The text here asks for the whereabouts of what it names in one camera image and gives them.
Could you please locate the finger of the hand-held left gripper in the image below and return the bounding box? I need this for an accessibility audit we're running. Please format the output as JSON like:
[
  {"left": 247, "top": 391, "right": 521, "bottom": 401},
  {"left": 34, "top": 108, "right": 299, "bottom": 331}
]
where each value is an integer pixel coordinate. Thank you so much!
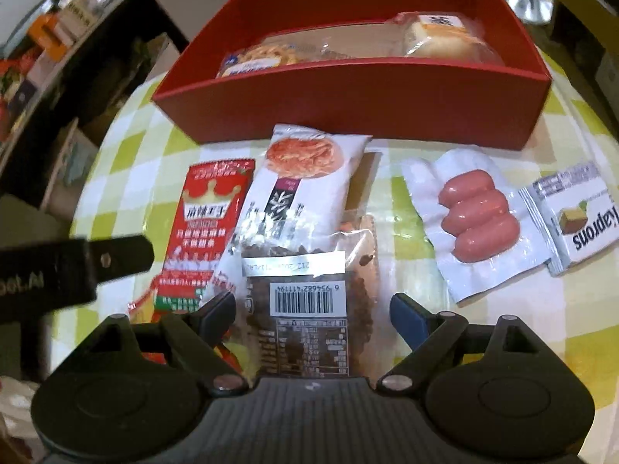
[{"left": 84, "top": 234, "right": 156, "bottom": 285}]

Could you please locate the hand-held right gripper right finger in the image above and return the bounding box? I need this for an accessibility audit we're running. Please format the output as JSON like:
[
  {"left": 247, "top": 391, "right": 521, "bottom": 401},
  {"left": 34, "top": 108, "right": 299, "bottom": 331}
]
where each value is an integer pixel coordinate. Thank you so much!
[{"left": 374, "top": 291, "right": 548, "bottom": 396}]

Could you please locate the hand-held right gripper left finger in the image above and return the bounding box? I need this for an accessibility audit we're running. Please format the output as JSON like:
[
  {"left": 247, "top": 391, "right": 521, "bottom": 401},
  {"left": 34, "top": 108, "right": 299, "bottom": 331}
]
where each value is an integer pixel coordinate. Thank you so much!
[{"left": 84, "top": 291, "right": 251, "bottom": 396}]

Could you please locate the clear brown snack packet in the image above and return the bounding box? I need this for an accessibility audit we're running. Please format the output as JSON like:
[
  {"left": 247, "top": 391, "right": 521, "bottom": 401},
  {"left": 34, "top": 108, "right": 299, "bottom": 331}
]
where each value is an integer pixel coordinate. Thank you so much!
[{"left": 227, "top": 152, "right": 385, "bottom": 380}]

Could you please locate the pink sausage packet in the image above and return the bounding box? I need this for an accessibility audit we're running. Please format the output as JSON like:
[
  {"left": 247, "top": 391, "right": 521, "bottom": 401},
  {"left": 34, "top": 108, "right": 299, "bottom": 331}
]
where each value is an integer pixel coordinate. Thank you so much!
[{"left": 400, "top": 149, "right": 554, "bottom": 307}]

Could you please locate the white kimchi picture packet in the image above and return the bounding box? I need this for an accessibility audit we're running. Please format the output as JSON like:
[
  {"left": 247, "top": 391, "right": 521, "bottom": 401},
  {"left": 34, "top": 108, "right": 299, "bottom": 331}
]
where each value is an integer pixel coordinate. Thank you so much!
[{"left": 200, "top": 124, "right": 373, "bottom": 307}]

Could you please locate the red cardboard box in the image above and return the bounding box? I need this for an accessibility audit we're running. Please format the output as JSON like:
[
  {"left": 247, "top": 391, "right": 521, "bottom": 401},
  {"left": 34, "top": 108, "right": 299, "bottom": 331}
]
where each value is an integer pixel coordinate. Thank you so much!
[{"left": 151, "top": 0, "right": 553, "bottom": 150}]

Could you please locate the yellow checkered tablecloth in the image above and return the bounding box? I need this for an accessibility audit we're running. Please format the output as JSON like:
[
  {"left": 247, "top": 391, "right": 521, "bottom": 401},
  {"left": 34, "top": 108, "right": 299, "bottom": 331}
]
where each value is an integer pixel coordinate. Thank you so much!
[{"left": 48, "top": 43, "right": 619, "bottom": 426}]

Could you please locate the red crown print packet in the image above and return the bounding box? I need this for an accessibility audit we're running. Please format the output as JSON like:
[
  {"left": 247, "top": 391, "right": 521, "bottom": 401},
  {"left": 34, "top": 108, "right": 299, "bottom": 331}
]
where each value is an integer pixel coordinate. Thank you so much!
[{"left": 127, "top": 157, "right": 257, "bottom": 363}]

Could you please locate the grey wafer packet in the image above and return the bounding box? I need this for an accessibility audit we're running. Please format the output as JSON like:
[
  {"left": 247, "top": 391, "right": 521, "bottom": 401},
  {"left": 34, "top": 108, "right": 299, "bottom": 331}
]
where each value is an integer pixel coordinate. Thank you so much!
[{"left": 518, "top": 160, "right": 619, "bottom": 278}]

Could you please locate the dark side table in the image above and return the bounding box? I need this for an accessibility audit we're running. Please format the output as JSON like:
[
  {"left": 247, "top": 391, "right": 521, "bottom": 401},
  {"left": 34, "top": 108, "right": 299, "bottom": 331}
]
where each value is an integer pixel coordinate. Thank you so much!
[{"left": 0, "top": 0, "right": 189, "bottom": 194}]

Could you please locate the row of small boxes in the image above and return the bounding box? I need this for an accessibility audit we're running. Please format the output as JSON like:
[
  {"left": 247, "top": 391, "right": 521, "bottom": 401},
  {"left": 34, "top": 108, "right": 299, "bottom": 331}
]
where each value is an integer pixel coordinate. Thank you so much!
[{"left": 0, "top": 0, "right": 102, "bottom": 126}]

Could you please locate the clear noodle snack packet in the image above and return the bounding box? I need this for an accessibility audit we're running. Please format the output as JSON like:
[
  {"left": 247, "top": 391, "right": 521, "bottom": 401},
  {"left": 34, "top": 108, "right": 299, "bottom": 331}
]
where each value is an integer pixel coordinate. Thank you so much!
[{"left": 215, "top": 34, "right": 339, "bottom": 79}]

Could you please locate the clear bread packet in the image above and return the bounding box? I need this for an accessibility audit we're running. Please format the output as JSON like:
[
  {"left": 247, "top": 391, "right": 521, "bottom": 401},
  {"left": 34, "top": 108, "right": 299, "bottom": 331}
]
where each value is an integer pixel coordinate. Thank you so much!
[{"left": 387, "top": 10, "right": 506, "bottom": 66}]

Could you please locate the wooden cabinet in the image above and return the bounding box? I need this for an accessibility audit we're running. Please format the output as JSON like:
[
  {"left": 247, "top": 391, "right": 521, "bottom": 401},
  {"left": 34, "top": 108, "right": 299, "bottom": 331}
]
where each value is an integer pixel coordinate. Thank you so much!
[{"left": 546, "top": 0, "right": 619, "bottom": 126}]

